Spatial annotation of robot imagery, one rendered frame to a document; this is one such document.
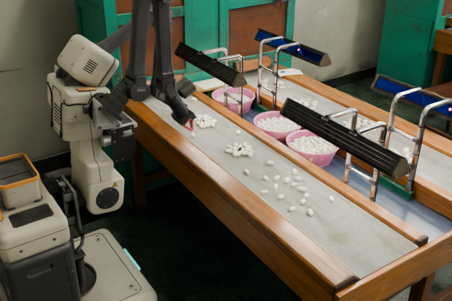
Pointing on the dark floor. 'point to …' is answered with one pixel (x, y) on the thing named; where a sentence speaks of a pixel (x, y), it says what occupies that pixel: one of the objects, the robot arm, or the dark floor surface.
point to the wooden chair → (444, 90)
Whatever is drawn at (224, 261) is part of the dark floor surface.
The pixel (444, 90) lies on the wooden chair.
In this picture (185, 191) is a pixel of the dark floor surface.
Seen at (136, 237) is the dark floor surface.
